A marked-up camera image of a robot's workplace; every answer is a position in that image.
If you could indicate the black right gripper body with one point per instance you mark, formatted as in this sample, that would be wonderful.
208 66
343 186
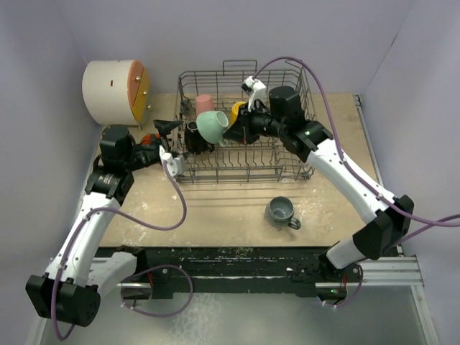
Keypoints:
259 123

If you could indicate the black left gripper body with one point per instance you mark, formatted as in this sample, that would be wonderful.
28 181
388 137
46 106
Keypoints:
144 155

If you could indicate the orange ceramic mug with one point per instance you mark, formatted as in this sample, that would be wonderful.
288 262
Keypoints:
149 139

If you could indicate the yellow ceramic mug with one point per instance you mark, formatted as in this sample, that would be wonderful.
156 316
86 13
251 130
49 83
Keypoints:
235 112

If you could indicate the sage green ceramic mug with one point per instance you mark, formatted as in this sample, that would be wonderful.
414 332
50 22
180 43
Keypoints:
212 125

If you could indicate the grey blue round mug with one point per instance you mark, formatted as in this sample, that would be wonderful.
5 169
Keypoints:
280 212

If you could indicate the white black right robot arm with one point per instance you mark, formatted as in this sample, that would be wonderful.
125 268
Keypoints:
386 217

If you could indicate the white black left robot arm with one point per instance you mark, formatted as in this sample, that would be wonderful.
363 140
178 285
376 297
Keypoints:
71 288

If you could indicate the black ceramic mug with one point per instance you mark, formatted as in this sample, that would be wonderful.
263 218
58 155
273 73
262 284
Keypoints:
194 142

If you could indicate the pink plastic tumbler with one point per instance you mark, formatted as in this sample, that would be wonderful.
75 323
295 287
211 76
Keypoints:
203 103

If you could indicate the white round drawer cabinet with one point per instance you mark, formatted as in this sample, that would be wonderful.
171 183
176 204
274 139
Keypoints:
117 92

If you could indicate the grey wire dish rack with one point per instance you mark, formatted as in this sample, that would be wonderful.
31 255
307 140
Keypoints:
266 160

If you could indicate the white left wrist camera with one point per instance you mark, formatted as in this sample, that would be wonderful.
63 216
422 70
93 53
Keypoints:
174 166

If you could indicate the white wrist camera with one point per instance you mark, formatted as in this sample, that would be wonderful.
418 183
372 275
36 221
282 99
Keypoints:
174 166
255 89

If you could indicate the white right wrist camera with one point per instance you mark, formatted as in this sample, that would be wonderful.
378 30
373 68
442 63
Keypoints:
255 89

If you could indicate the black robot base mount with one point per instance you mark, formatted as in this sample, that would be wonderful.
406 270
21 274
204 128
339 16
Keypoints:
297 271

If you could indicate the aluminium frame rail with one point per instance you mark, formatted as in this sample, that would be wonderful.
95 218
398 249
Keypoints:
392 271

